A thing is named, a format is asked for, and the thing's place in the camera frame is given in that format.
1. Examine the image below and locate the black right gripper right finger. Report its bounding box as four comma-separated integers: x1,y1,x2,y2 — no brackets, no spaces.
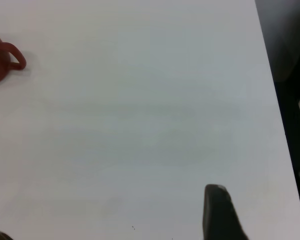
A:
201,184,251,240

